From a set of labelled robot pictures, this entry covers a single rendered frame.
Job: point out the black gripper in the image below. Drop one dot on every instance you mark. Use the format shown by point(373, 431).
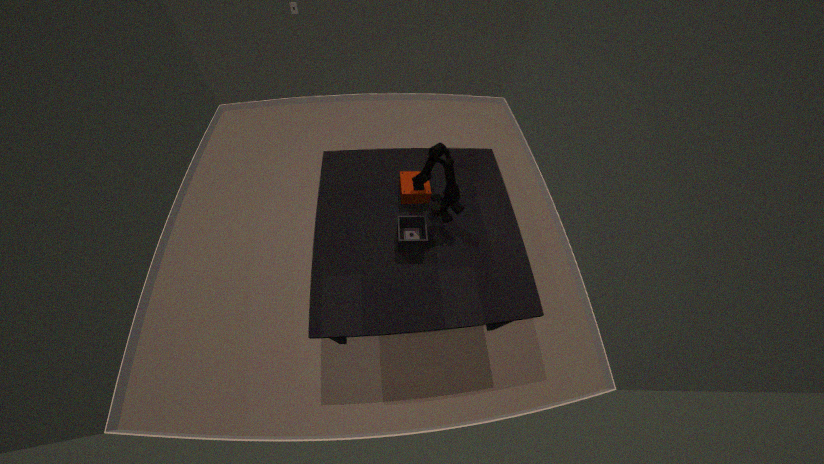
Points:
point(445, 216)

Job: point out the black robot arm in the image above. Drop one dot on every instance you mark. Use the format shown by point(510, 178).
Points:
point(451, 191)

